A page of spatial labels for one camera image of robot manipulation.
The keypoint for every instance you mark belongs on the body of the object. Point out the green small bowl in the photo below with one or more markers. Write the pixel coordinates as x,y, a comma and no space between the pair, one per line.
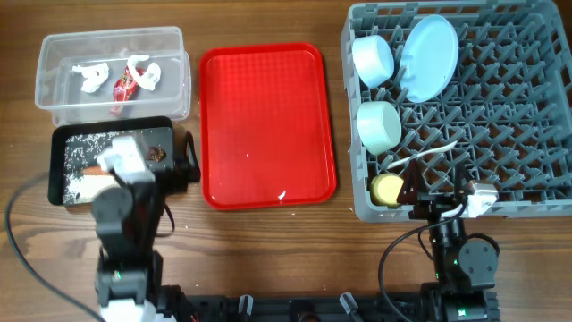
378,126

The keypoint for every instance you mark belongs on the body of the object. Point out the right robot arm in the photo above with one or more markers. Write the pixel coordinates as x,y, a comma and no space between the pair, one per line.
465,264

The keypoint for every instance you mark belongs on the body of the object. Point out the yellow plastic cup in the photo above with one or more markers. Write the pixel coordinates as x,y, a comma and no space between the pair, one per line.
385,188

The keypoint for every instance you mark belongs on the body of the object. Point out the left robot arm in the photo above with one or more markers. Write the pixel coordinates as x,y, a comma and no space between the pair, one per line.
129,271

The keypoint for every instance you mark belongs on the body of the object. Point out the red serving tray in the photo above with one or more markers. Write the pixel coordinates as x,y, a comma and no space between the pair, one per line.
265,130

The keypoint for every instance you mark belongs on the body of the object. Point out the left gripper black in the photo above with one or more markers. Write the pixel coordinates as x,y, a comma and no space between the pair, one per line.
175,182

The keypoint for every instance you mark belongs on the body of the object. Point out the light blue bowl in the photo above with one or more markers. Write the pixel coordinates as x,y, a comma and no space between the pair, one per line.
373,60

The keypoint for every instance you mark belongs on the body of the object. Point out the large light blue plate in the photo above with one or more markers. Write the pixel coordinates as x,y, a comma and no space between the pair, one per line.
429,57

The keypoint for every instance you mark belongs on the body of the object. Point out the clear plastic bin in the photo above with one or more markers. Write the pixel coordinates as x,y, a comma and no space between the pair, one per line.
58,88

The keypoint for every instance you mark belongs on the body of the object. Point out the black waste tray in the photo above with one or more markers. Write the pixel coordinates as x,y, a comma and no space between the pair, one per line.
55,186

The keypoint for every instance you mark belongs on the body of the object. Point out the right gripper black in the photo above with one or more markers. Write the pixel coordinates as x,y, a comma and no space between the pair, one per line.
433,206

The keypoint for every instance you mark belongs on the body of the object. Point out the red strawberry wrapper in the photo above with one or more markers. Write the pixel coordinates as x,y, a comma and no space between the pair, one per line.
123,89

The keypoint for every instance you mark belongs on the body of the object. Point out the white plastic spoon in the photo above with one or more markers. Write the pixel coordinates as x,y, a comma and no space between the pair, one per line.
442,149

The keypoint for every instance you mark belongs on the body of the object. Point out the white napkin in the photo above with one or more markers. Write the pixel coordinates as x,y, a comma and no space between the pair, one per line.
150,77
94,76

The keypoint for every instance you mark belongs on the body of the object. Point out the brown food scrap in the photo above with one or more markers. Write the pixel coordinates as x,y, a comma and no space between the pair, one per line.
155,154

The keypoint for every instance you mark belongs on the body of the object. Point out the grey dishwasher rack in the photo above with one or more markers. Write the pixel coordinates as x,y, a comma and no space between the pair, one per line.
508,104

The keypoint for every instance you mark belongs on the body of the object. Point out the white rice pile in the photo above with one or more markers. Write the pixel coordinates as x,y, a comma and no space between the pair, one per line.
81,151

